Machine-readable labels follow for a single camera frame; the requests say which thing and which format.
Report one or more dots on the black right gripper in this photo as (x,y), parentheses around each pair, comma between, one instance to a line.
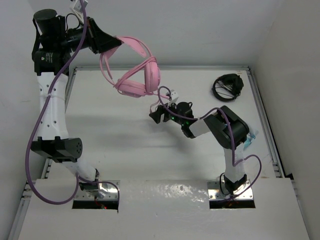
(156,115)

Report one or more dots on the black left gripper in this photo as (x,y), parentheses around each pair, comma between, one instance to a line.
(98,41)

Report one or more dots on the pink cat-ear headphones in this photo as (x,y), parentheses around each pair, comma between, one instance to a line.
(149,66)

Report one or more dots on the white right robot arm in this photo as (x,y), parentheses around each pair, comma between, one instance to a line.
(229,130)

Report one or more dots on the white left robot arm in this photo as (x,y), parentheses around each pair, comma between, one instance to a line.
(55,46)

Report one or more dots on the black wrapped headphones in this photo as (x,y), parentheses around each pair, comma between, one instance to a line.
(228,87)

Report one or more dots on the white and teal headphones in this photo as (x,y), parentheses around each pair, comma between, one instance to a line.
(251,136)

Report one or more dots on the white front cover board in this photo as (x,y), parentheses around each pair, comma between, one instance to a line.
(172,210)

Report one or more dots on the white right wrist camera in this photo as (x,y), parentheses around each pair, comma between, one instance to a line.
(173,97)

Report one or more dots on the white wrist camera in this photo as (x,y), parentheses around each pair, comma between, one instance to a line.
(173,97)
(76,7)

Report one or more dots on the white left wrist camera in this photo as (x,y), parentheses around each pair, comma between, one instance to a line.
(76,7)

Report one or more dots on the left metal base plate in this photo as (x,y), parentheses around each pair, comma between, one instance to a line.
(102,191)

